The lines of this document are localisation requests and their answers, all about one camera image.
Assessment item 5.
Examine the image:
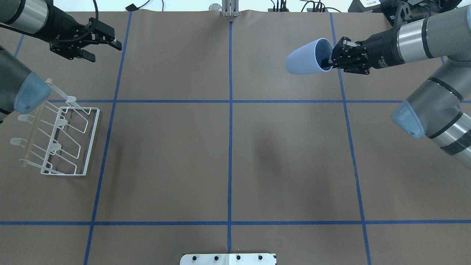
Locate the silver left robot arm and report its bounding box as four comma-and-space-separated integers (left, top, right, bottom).
0, 0, 123, 123

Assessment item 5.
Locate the light blue plastic cup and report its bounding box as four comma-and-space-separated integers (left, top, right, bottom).
285, 38, 333, 75

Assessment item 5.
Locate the small black box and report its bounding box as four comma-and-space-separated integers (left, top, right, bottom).
125, 4, 139, 12

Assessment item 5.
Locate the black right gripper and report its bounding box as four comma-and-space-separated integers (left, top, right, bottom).
320, 31, 402, 74

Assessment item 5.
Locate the white wire cup holder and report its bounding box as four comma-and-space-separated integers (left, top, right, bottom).
10, 78, 101, 177

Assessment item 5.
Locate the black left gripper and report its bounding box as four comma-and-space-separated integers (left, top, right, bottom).
46, 6, 123, 63

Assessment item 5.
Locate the black orange usb hub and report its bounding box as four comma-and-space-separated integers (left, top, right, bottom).
267, 0, 289, 13

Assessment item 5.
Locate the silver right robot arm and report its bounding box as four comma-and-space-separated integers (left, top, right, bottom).
319, 0, 471, 168

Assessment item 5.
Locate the white camera pole base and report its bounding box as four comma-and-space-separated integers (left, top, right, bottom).
180, 253, 277, 265

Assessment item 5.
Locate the black laptop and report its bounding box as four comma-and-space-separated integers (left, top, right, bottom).
348, 0, 462, 13

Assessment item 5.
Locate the aluminium frame post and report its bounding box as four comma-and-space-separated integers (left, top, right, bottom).
221, 0, 240, 17

